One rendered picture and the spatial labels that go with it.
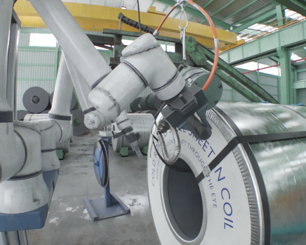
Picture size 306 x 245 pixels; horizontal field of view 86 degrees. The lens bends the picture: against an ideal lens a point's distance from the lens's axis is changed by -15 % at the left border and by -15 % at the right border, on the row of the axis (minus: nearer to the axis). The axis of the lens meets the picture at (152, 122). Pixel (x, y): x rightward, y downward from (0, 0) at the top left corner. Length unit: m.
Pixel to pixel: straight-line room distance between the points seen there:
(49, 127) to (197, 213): 1.14
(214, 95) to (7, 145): 0.67
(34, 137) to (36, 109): 11.57
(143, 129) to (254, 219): 5.42
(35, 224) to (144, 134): 5.44
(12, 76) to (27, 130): 0.48
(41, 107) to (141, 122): 7.53
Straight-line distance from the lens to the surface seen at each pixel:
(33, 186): 0.70
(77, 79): 1.09
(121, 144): 5.92
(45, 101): 12.16
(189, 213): 1.47
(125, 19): 1.77
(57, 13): 0.67
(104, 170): 2.35
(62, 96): 1.27
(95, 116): 1.02
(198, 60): 1.87
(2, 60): 0.56
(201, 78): 0.69
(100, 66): 0.58
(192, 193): 1.53
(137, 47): 0.44
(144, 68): 0.44
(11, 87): 1.09
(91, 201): 3.03
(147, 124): 6.04
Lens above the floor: 1.26
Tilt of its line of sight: 2 degrees down
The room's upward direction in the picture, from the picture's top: straight up
